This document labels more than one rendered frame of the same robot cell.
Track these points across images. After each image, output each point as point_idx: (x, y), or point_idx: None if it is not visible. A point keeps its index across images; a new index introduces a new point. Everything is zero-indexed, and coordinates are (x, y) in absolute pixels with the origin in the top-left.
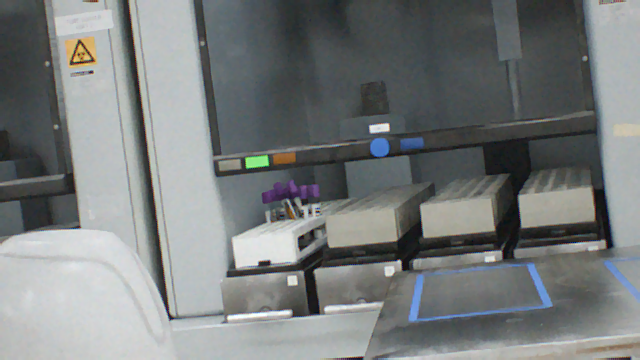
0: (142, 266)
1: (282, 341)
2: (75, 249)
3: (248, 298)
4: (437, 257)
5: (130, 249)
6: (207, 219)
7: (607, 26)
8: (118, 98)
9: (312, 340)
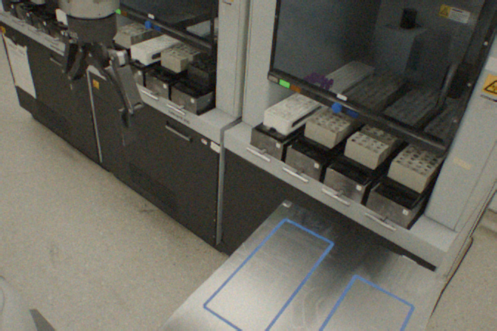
0: (0, 327)
1: (268, 164)
2: None
3: (260, 141)
4: (337, 172)
5: (1, 315)
6: (262, 92)
7: (478, 109)
8: (239, 21)
9: (279, 171)
